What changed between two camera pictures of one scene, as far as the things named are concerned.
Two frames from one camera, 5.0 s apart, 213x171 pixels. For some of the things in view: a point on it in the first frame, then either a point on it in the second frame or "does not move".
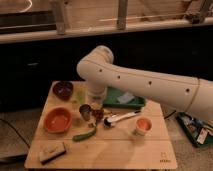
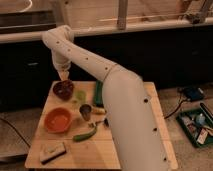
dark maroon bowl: (63, 90) does not move
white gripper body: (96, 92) -> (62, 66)
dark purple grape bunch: (98, 114) -> (65, 86)
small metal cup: (85, 110) does not move
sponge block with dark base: (51, 150) does not move
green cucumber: (83, 136) does not move
